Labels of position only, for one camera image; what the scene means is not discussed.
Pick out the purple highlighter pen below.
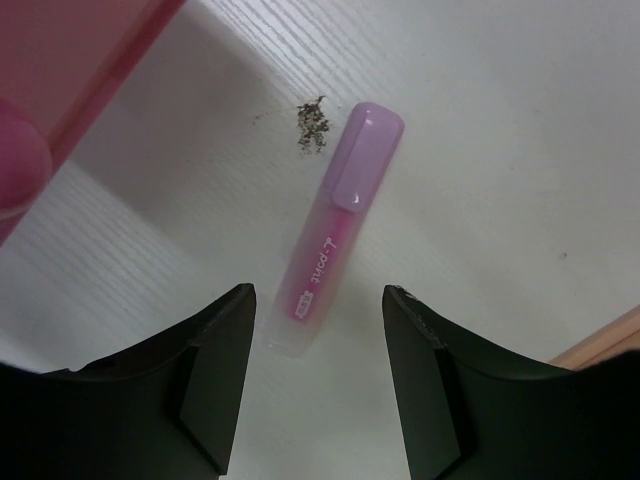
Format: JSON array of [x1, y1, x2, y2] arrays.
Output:
[[262, 102, 404, 357]]

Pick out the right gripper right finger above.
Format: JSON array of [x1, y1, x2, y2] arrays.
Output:
[[382, 285, 639, 479]]

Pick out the pink desk organizer rack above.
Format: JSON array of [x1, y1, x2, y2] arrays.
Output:
[[550, 306, 640, 370]]

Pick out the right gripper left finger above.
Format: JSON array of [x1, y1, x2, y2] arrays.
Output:
[[1, 283, 256, 479]]

